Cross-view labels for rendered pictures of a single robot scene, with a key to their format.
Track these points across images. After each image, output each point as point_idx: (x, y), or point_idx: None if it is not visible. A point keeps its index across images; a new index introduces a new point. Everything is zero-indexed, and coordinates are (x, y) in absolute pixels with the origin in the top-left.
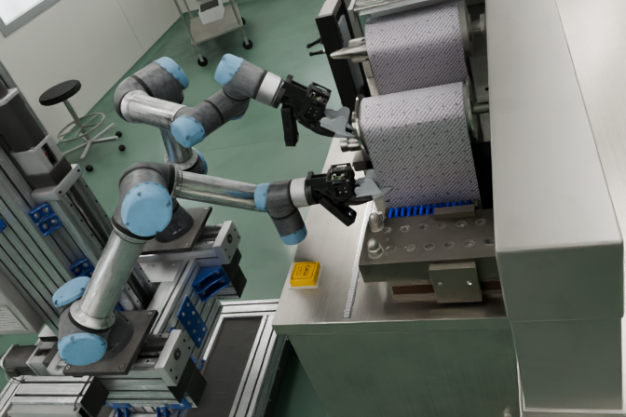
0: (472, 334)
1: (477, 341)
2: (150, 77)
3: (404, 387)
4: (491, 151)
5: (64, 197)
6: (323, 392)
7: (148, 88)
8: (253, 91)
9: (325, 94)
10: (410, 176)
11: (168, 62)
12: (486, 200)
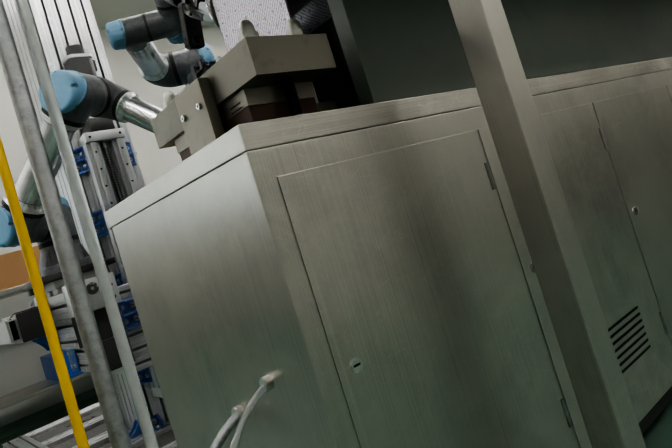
0: (198, 188)
1: (204, 201)
2: (179, 51)
3: (186, 317)
4: None
5: (92, 143)
6: (147, 333)
7: (172, 58)
8: None
9: None
10: None
11: None
12: (344, 88)
